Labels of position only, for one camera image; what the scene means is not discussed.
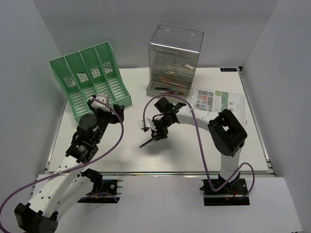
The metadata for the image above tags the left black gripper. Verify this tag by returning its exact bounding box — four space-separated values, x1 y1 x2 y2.
88 102 124 144

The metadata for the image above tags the dark purple pen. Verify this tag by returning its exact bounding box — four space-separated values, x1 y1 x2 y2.
139 138 154 148

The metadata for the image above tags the red orange highlighter pen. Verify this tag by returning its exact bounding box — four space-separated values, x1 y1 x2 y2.
161 81 187 88

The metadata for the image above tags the plastic sleeve with printed sheets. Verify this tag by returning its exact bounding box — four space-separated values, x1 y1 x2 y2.
190 88 245 117

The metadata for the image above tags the yellow highlighter pen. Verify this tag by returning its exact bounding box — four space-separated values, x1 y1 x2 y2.
167 63 185 69

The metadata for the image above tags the beige eraser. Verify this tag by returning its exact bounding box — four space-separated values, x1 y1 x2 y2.
185 64 194 70

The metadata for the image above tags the clear plastic drawer cabinet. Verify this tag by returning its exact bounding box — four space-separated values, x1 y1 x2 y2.
146 23 204 101

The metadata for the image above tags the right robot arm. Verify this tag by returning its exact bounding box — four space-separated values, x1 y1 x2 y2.
141 96 247 194

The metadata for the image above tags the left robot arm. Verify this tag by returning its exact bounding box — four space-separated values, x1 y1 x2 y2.
14 100 124 233

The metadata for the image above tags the green plastic file organizer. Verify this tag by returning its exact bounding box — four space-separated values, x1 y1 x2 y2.
49 41 132 122

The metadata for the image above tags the small blue label sticker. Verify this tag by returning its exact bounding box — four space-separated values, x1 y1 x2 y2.
220 67 237 72

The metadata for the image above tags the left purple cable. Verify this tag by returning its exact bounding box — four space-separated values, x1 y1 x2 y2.
0 96 125 231

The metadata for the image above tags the purple cable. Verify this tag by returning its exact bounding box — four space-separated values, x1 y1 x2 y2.
142 96 256 200
0 96 125 231

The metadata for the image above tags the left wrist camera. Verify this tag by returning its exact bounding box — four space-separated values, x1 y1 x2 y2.
91 93 110 112

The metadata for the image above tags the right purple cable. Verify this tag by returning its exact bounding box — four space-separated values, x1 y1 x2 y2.
142 96 256 200

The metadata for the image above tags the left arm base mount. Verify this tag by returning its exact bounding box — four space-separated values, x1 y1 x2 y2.
78 176 123 204

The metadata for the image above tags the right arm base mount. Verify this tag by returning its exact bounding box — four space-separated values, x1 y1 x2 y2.
200 179 250 206

